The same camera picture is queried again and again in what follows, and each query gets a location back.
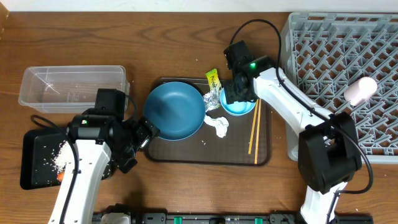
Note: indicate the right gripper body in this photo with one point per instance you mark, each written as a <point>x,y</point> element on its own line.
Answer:
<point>234,92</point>

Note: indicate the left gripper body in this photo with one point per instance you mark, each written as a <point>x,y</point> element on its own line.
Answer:
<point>135,138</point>

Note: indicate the dark blue plate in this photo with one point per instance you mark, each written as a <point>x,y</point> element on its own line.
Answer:
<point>177,109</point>

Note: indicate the white rice pile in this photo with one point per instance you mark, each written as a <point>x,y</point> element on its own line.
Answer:
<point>60,157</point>

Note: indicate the orange carrot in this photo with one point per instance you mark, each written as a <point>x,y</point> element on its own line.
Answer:
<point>60,176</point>

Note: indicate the white cup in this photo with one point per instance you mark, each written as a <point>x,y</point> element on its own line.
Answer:
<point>360,91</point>

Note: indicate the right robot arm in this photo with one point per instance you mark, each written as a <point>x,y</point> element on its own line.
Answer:
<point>327,146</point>

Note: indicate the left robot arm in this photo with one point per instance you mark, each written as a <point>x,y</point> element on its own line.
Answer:
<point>79,188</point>

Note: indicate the grey dishwasher rack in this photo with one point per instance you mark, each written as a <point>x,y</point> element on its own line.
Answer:
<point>324,53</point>

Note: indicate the light blue bowl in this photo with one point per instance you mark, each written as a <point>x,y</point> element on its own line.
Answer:
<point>236,108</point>

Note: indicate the green snack wrapper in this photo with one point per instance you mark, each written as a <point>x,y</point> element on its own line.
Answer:
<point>212,98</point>

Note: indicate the crumpled white tissue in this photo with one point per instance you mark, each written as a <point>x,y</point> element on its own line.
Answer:
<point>220,124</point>

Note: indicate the brown serving tray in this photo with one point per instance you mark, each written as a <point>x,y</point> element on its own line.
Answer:
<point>237,148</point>

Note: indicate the black tray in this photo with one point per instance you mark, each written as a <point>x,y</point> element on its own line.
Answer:
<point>37,146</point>

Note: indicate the clear plastic bin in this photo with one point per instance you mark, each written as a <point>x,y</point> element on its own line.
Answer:
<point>69,89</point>

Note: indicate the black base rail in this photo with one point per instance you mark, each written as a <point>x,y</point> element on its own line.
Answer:
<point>274,218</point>

